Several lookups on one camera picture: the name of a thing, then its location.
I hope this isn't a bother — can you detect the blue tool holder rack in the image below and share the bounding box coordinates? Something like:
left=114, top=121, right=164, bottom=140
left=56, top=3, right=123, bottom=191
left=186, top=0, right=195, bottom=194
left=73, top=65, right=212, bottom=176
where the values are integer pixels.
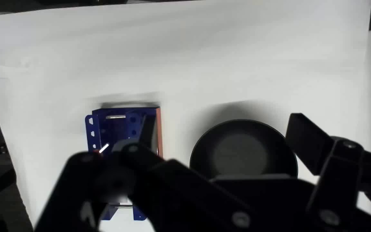
left=83, top=105, right=164, bottom=221

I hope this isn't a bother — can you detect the black round bowl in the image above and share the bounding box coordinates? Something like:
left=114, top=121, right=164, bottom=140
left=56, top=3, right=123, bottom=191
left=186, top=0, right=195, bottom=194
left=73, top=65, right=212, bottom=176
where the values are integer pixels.
left=189, top=119, right=297, bottom=179

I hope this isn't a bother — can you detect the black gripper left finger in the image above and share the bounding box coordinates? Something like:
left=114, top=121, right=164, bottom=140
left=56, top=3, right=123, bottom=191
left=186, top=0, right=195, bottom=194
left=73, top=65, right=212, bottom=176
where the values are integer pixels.
left=34, top=143, right=220, bottom=232

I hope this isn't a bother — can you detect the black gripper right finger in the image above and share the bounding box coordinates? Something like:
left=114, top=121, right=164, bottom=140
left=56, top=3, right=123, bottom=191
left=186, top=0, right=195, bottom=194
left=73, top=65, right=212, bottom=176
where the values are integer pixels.
left=285, top=113, right=371, bottom=232

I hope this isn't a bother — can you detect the orange handled hex wrench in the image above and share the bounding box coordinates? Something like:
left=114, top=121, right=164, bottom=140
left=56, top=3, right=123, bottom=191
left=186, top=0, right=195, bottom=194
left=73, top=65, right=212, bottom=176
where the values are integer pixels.
left=94, top=143, right=109, bottom=154

